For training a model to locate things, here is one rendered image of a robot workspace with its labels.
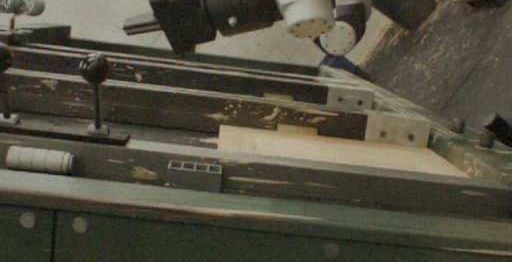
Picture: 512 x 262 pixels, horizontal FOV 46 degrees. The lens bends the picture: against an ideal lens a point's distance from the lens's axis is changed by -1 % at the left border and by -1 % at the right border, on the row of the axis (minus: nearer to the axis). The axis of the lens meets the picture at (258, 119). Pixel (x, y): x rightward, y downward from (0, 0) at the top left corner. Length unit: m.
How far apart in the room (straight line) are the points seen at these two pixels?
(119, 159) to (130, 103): 0.37
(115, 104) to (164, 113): 0.09
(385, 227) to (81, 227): 0.28
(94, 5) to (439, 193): 5.70
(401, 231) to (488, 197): 0.32
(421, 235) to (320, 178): 0.26
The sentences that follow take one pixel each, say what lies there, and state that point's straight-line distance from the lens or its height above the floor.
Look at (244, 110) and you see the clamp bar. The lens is 1.16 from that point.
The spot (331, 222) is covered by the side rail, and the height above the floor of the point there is 1.16.
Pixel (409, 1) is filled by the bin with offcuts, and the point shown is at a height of 0.21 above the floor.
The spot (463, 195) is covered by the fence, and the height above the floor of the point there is 0.95.
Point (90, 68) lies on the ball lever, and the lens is 0.76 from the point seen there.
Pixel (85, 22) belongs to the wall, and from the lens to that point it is 6.38.
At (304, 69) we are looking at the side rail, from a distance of 2.68.
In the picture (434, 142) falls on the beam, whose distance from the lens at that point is 1.21.
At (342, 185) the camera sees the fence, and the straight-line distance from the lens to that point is 0.83.
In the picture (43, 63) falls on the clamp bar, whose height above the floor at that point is 1.66.
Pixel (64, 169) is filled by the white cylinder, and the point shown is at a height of 1.40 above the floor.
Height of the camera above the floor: 1.35
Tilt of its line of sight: 8 degrees down
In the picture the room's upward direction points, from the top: 53 degrees counter-clockwise
